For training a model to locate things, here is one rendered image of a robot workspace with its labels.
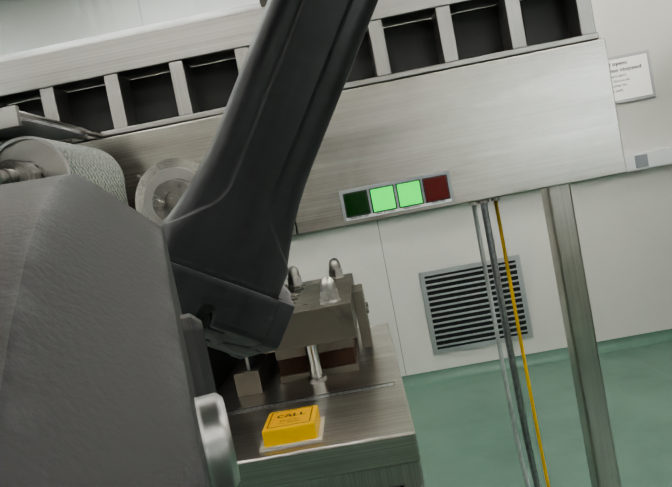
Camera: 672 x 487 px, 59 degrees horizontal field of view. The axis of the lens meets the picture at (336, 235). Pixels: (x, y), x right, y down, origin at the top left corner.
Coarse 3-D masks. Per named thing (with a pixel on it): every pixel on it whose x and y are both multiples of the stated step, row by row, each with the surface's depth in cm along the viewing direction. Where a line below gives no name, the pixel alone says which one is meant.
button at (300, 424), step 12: (300, 408) 83; (312, 408) 82; (276, 420) 80; (288, 420) 79; (300, 420) 79; (312, 420) 78; (264, 432) 77; (276, 432) 77; (288, 432) 77; (300, 432) 77; (312, 432) 77; (264, 444) 77; (276, 444) 77
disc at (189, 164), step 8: (168, 160) 102; (176, 160) 102; (184, 160) 102; (192, 160) 102; (152, 168) 102; (160, 168) 102; (192, 168) 102; (144, 176) 102; (152, 176) 102; (144, 184) 103; (136, 192) 103; (144, 192) 103; (136, 200) 103; (136, 208) 103; (144, 208) 103
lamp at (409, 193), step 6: (402, 186) 133; (408, 186) 133; (414, 186) 133; (402, 192) 133; (408, 192) 133; (414, 192) 133; (420, 192) 133; (402, 198) 133; (408, 198) 133; (414, 198) 133; (420, 198) 133; (402, 204) 133; (408, 204) 133
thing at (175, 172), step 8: (168, 168) 102; (176, 168) 102; (184, 168) 102; (160, 176) 102; (168, 176) 102; (176, 176) 102; (184, 176) 102; (192, 176) 102; (152, 184) 102; (152, 192) 102; (144, 200) 102; (152, 208) 102; (152, 216) 102; (160, 224) 102
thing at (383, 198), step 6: (390, 186) 133; (372, 192) 134; (378, 192) 133; (384, 192) 133; (390, 192) 133; (372, 198) 134; (378, 198) 134; (384, 198) 134; (390, 198) 133; (378, 204) 134; (384, 204) 134; (390, 204) 134; (378, 210) 134
